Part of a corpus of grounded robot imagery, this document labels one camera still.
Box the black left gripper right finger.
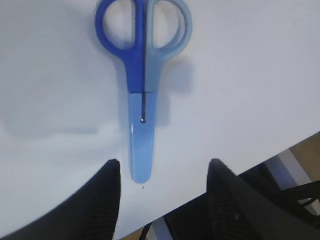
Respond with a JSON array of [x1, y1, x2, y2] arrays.
[[206, 159, 320, 240]]

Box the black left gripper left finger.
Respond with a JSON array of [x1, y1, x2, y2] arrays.
[[4, 159, 121, 240]]

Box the blue scissors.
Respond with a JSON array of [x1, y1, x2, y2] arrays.
[[95, 0, 193, 184]]

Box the black table frame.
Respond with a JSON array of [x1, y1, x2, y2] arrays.
[[164, 164, 311, 240]]

